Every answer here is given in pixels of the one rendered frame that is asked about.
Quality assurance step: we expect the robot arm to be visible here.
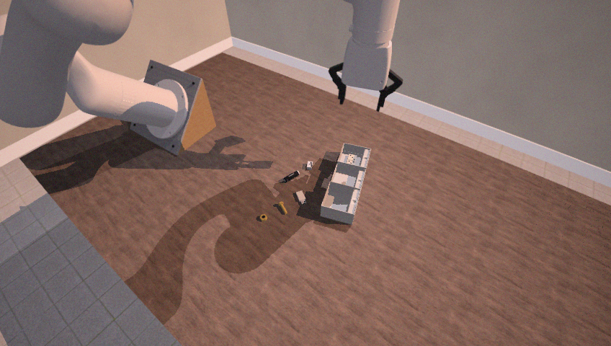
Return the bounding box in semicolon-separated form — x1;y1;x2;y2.
0;0;400;138

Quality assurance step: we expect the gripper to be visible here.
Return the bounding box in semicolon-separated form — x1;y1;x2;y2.
329;36;403;112

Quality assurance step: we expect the white domino with black pips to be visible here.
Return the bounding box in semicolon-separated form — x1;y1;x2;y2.
347;154;357;165

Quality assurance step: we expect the yellow bolt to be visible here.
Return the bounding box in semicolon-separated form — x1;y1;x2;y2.
278;202;287;214

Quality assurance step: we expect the black battery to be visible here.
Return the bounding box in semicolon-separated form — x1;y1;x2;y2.
284;170;300;182

